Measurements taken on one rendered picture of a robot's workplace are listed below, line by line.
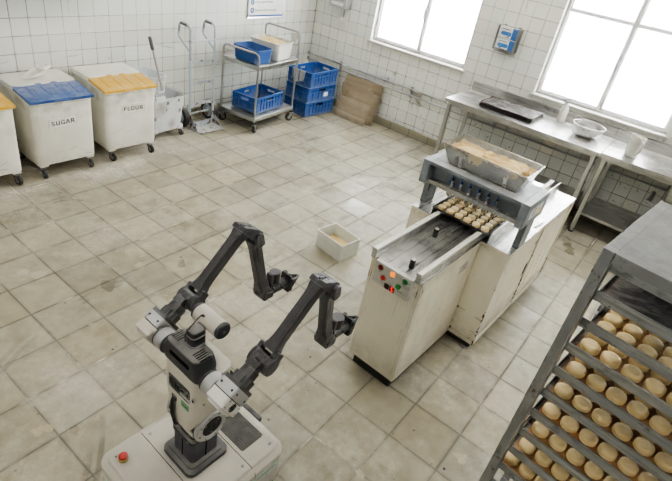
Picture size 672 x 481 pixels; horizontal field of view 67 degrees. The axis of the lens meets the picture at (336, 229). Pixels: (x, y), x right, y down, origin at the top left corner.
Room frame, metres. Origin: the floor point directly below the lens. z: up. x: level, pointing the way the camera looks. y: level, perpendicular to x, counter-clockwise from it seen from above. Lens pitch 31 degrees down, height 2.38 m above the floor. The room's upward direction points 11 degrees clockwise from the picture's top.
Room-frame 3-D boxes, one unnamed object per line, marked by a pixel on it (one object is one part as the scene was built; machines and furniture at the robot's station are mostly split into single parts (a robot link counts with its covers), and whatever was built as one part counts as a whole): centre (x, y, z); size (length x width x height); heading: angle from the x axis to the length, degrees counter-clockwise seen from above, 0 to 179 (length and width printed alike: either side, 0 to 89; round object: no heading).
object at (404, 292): (2.23, -0.36, 0.77); 0.24 x 0.04 x 0.14; 55
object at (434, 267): (2.96, -1.04, 0.87); 2.01 x 0.03 x 0.07; 145
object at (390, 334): (2.53, -0.56, 0.45); 0.70 x 0.34 x 0.90; 145
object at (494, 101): (5.60, -1.64, 0.93); 0.60 x 0.40 x 0.01; 59
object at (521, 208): (2.95, -0.85, 1.01); 0.72 x 0.33 x 0.34; 55
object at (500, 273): (3.34, -1.12, 0.42); 1.28 x 0.72 x 0.84; 145
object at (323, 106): (6.94, 0.71, 0.10); 0.60 x 0.40 x 0.20; 145
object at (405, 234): (3.12, -0.80, 0.87); 2.01 x 0.03 x 0.07; 145
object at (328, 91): (6.94, 0.71, 0.30); 0.60 x 0.40 x 0.20; 148
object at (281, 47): (6.33, 1.20, 0.90); 0.44 x 0.36 x 0.20; 66
